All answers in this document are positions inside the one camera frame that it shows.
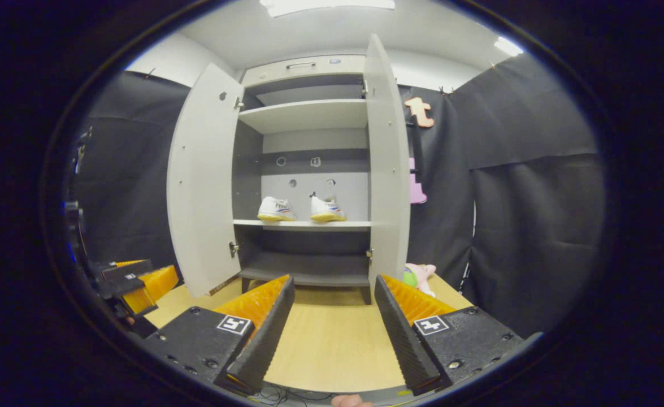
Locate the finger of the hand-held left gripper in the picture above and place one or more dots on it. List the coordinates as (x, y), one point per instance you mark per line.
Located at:
(131, 262)
(151, 285)

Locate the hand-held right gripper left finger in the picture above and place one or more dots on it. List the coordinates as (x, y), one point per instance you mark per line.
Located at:
(264, 339)

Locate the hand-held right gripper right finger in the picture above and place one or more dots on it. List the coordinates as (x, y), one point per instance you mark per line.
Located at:
(405, 339)

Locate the white shoe cabinet door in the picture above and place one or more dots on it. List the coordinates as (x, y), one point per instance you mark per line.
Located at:
(202, 181)
(388, 169)

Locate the white yellow-soled shoe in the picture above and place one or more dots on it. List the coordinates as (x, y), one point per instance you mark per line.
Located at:
(276, 209)
(327, 209)

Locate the white grey shoe cabinet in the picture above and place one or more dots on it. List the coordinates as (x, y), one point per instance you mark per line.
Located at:
(303, 116)

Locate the green pink plush toy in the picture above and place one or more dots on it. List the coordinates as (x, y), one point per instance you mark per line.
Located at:
(419, 275)

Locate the small ceiling light panel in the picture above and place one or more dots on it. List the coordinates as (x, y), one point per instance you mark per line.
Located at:
(507, 45)

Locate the large ceiling light panel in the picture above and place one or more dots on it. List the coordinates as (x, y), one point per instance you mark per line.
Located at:
(326, 4)

